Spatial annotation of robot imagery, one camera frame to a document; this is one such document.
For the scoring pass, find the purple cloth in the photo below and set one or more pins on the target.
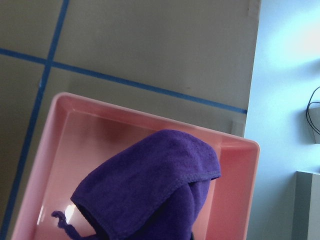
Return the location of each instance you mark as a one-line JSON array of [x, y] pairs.
[[153, 190]]

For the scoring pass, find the pink plastic bin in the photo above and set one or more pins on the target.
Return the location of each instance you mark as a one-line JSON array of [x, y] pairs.
[[81, 133]]

